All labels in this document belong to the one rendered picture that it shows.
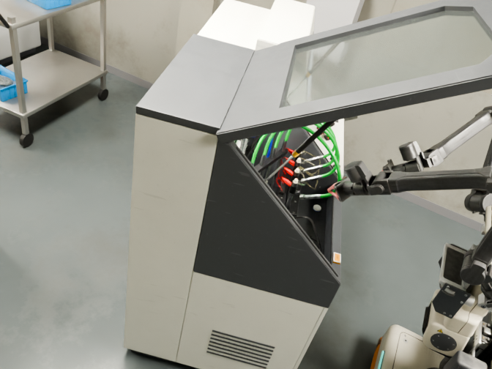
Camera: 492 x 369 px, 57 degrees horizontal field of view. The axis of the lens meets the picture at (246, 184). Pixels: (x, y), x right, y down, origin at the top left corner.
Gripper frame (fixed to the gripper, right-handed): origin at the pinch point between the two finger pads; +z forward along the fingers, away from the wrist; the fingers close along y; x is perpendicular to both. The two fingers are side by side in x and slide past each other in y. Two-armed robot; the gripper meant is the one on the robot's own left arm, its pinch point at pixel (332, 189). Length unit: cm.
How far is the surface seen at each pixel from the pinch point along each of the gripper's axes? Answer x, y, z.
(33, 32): -184, -6, 351
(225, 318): 39, 48, 45
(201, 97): -53, 32, 5
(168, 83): -62, 37, 14
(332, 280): 31.1, 17.0, 0.4
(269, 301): 35, 34, 25
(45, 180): -49, 67, 216
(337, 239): 25.8, -2.9, 14.5
